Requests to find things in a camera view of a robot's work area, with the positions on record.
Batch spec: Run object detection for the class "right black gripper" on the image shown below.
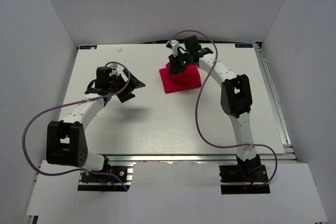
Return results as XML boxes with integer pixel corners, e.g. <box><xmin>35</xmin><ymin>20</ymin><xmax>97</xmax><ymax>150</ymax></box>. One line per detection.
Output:
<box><xmin>168</xmin><ymin>51</ymin><xmax>191</xmax><ymax>76</ymax></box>

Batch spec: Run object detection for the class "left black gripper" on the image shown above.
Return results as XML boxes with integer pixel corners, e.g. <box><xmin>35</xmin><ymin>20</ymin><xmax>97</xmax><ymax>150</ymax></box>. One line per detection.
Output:
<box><xmin>108</xmin><ymin>68</ymin><xmax>145</xmax><ymax>103</ymax></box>

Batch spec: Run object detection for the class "red t-shirt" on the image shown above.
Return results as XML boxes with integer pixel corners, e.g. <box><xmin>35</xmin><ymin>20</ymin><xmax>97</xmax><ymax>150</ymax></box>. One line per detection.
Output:
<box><xmin>159</xmin><ymin>63</ymin><xmax>202</xmax><ymax>94</ymax></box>

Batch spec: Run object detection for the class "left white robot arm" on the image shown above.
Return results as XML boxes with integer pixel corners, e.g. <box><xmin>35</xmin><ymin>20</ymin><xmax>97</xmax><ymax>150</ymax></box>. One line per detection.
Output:
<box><xmin>46</xmin><ymin>67</ymin><xmax>145</xmax><ymax>182</ymax></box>

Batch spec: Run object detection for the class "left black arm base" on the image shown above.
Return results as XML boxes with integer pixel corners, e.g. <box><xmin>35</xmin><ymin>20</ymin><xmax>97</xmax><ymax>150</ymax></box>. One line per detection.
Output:
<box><xmin>77</xmin><ymin>158</ymin><xmax>133</xmax><ymax>192</ymax></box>

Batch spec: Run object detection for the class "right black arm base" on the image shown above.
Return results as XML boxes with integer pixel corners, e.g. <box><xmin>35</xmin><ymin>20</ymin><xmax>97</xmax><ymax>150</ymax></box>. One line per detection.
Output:
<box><xmin>219</xmin><ymin>165</ymin><xmax>270</xmax><ymax>195</ymax></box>

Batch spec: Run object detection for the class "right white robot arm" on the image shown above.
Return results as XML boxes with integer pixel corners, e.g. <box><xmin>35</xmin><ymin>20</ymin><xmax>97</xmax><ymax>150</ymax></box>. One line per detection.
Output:
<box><xmin>166</xmin><ymin>35</ymin><xmax>261</xmax><ymax>182</ymax></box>

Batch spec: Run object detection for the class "left blue corner label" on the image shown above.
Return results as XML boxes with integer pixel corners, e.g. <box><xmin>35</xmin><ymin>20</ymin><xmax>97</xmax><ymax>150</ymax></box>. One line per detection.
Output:
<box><xmin>79</xmin><ymin>45</ymin><xmax>97</xmax><ymax>50</ymax></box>

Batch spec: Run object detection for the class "blue corner label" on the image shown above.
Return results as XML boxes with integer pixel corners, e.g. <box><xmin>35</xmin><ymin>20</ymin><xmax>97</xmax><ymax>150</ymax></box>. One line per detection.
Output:
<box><xmin>79</xmin><ymin>45</ymin><xmax>97</xmax><ymax>50</ymax></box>
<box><xmin>235</xmin><ymin>43</ymin><xmax>254</xmax><ymax>48</ymax></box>

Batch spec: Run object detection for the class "right blue corner label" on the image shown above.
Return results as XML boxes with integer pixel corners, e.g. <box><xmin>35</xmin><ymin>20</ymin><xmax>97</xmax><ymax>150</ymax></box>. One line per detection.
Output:
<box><xmin>235</xmin><ymin>43</ymin><xmax>254</xmax><ymax>48</ymax></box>

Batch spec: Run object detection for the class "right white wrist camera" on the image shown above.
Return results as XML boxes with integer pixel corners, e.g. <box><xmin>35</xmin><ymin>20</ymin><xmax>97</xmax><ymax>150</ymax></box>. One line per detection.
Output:
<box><xmin>166</xmin><ymin>39</ymin><xmax>180</xmax><ymax>57</ymax></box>

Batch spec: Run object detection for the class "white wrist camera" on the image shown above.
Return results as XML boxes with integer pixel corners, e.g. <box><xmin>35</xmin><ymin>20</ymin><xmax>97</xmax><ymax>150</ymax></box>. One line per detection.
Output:
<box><xmin>108</xmin><ymin>63</ymin><xmax>118</xmax><ymax>76</ymax></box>
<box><xmin>166</xmin><ymin>39</ymin><xmax>180</xmax><ymax>57</ymax></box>

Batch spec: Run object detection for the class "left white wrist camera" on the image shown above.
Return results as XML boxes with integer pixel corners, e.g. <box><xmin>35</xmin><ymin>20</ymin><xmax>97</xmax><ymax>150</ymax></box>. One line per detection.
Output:
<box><xmin>108</xmin><ymin>63</ymin><xmax>118</xmax><ymax>76</ymax></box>

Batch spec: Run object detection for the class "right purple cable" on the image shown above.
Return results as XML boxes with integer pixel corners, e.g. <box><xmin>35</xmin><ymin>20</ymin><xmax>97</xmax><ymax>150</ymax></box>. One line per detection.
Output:
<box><xmin>166</xmin><ymin>30</ymin><xmax>279</xmax><ymax>188</ymax></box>

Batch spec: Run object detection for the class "aluminium front table rail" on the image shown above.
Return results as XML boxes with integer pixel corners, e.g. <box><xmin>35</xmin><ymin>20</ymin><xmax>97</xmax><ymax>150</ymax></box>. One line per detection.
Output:
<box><xmin>108</xmin><ymin>152</ymin><xmax>297</xmax><ymax>165</ymax></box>

